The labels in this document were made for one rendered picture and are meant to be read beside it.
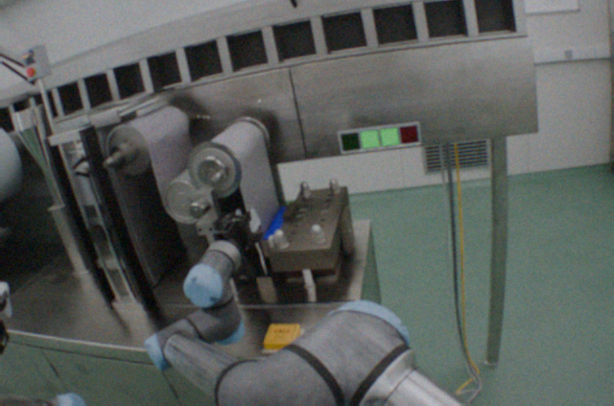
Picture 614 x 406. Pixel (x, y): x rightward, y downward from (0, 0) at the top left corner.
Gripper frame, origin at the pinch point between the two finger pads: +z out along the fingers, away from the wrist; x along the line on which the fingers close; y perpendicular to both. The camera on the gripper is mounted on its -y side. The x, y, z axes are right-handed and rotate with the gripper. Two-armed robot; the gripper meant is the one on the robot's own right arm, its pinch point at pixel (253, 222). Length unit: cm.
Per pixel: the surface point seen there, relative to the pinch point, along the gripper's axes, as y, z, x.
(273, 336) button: -16.5, -26.3, -8.5
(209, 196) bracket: 10.5, -5.4, 7.6
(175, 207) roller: 6.8, -1.6, 21.2
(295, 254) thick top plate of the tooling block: -7.2, -5.7, -11.2
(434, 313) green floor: -109, 91, -48
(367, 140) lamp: 9.3, 30.1, -29.2
